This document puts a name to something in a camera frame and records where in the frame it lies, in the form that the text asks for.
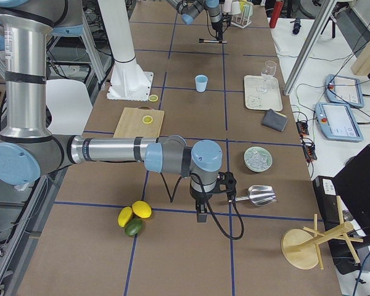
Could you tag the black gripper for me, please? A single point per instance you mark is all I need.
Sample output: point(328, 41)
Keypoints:
point(198, 196)
point(216, 26)

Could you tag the steel muddler black tip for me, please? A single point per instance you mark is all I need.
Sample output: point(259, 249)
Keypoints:
point(212, 41)

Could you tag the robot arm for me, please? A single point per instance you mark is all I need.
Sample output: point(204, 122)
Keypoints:
point(189, 11)
point(29, 150)

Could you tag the pink cup in rack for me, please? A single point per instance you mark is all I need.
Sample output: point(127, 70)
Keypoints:
point(227, 6)

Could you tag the white cup in rack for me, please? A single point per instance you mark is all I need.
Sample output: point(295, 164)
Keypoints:
point(235, 8)

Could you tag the yellow cup in rack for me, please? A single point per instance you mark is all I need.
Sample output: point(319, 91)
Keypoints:
point(244, 6)

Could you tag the light blue cup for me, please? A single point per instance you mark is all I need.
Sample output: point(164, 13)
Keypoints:
point(201, 83)

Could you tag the whole yellow lemon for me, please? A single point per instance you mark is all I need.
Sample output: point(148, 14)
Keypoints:
point(125, 216)
point(142, 209)

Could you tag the lemon slice on board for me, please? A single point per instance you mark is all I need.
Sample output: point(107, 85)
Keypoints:
point(147, 119)

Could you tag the metal ice scoop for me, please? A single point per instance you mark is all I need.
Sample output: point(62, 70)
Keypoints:
point(259, 195)

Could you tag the red cylinder bottle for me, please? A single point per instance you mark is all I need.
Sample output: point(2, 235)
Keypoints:
point(275, 13)

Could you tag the clear wine glass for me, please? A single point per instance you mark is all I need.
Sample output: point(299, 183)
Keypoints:
point(267, 72)

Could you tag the green bowl of ice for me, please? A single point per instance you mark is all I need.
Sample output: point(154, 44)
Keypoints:
point(257, 159)

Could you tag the cream bear tray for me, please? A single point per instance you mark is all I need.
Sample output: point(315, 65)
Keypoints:
point(256, 100)

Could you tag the grey folded cloth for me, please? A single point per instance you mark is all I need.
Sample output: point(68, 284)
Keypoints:
point(274, 120)

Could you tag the wooden mug tree stand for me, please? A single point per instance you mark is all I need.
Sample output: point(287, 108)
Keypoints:
point(301, 249)

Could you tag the wooden cutting board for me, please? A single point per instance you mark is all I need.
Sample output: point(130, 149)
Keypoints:
point(130, 124)

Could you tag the far teach pendant tablet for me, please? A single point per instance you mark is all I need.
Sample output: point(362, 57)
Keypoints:
point(344, 90)

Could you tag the teach pendant tablet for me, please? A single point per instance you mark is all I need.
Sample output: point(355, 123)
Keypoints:
point(344, 90)
point(337, 122)

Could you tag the near teach pendant tablet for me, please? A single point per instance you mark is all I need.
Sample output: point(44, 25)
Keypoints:
point(337, 122)

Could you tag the black monitor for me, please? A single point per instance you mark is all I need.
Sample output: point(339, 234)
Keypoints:
point(352, 183)

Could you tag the white wire cup rack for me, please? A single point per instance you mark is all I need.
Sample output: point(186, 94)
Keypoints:
point(242, 20)

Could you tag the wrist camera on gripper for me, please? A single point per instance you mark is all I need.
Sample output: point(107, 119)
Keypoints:
point(226, 183)

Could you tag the aluminium frame post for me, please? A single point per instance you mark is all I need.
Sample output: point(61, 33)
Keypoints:
point(316, 29)

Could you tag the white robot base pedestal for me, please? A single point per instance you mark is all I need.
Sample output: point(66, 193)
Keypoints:
point(128, 80)

